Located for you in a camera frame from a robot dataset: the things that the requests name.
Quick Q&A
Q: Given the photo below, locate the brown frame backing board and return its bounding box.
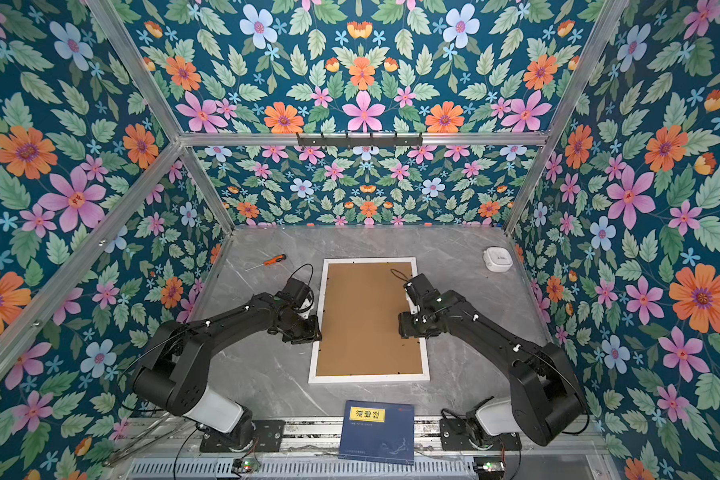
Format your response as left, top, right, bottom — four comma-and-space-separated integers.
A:
314, 262, 425, 377

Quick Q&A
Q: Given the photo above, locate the black hook rail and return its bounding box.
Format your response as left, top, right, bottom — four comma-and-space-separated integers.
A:
296, 133, 424, 148

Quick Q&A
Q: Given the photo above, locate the small circuit board left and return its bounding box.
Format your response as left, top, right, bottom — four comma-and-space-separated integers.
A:
232, 458, 261, 475

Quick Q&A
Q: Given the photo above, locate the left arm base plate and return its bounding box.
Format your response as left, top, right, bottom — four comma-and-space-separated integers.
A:
199, 419, 286, 453

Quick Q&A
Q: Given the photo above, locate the orange handled screwdriver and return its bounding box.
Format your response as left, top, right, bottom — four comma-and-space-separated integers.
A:
248, 254, 287, 271

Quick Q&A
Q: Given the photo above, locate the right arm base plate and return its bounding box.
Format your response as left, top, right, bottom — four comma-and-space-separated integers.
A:
439, 412, 522, 451

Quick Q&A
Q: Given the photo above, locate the small circuit board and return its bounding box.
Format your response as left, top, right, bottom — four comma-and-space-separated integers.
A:
473, 460, 506, 480
232, 458, 261, 475

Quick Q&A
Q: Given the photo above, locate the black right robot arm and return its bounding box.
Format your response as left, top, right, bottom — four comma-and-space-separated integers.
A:
398, 274, 590, 448

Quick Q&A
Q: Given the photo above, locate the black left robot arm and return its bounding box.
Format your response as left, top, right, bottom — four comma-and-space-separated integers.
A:
128, 278, 322, 435

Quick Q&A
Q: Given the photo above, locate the small circuit board right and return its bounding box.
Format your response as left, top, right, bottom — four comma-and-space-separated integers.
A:
473, 460, 506, 480

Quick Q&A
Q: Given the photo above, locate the white round device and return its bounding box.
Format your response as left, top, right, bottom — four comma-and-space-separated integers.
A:
483, 246, 514, 273

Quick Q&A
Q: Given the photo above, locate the blue booklet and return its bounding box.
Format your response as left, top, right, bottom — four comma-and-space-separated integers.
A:
338, 400, 415, 465

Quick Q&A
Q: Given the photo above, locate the white picture frame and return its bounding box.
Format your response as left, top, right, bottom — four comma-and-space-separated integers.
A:
307, 257, 431, 385

